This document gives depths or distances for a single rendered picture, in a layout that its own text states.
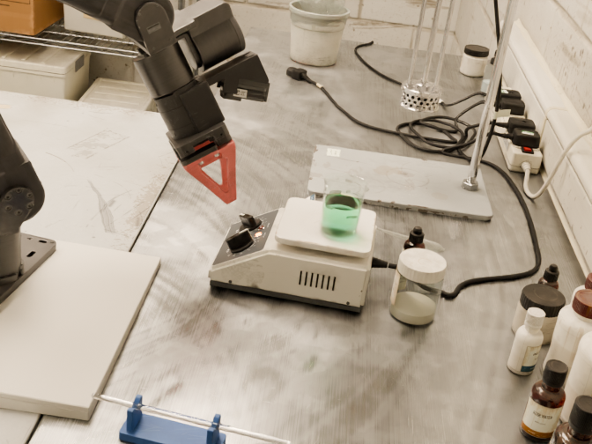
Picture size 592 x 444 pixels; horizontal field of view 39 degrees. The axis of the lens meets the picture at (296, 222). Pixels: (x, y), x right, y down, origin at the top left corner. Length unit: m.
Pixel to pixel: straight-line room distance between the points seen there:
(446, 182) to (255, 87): 0.52
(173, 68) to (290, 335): 0.34
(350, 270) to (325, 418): 0.21
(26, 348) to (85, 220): 0.32
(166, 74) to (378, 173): 0.55
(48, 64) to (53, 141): 1.81
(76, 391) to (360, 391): 0.30
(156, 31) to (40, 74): 2.34
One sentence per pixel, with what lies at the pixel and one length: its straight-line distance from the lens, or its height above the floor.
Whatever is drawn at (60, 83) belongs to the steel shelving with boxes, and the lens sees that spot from 3.27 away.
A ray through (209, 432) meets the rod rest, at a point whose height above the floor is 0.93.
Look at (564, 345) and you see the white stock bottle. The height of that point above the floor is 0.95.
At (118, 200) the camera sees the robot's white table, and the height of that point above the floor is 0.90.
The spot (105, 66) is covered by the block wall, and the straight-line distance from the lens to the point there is 3.64.
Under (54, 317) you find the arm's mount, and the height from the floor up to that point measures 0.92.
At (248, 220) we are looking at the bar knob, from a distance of 1.10.
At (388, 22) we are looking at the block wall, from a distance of 3.42.
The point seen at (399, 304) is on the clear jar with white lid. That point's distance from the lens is 1.05.
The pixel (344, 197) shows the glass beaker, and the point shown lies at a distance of 1.00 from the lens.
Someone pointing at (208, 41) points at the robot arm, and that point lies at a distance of 1.00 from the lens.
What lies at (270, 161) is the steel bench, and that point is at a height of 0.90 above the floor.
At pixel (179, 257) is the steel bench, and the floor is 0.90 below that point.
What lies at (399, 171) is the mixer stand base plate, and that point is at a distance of 1.45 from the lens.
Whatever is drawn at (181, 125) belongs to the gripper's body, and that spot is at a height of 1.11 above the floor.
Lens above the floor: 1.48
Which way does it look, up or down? 28 degrees down
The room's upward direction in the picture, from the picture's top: 7 degrees clockwise
